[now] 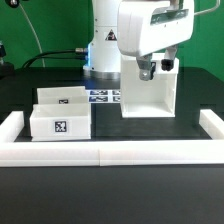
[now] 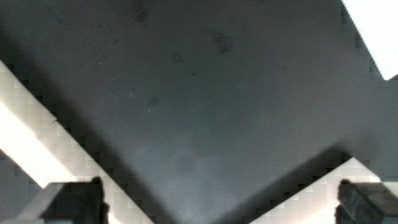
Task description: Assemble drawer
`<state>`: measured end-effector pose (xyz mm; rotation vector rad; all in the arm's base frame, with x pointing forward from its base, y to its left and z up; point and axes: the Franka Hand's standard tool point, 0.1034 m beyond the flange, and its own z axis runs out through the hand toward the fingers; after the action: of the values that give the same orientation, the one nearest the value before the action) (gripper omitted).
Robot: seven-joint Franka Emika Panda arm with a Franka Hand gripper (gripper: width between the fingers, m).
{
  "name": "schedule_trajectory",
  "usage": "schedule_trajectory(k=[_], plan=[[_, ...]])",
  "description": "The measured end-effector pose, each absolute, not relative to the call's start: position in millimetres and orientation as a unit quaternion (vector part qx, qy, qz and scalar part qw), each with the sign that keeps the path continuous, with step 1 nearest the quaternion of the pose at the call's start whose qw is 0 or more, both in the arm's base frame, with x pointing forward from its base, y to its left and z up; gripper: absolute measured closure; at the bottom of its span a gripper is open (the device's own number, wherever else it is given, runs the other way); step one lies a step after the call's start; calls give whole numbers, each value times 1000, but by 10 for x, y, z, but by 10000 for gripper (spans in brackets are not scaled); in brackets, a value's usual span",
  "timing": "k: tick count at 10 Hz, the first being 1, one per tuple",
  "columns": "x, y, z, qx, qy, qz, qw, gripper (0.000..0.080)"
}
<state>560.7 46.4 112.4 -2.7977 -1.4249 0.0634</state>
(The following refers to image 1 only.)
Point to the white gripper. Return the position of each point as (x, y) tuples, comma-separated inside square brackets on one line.
[(147, 26)]

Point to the white drawer cabinet box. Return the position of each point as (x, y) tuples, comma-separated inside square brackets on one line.
[(152, 98)]

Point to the white front drawer with tag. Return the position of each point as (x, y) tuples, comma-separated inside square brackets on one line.
[(57, 122)]

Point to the white drawer with tag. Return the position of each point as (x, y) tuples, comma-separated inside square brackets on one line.
[(62, 95), (57, 122)]

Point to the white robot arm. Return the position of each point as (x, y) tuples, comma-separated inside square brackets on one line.
[(103, 54)]

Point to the white rear drawer with tag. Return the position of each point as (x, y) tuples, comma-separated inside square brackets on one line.
[(62, 95)]

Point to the white sheet with tags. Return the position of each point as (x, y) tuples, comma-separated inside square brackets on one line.
[(104, 96)]

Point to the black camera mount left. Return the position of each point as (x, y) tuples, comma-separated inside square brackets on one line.
[(6, 68)]

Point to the white U-shaped fence frame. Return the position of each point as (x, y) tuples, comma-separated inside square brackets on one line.
[(111, 153)]

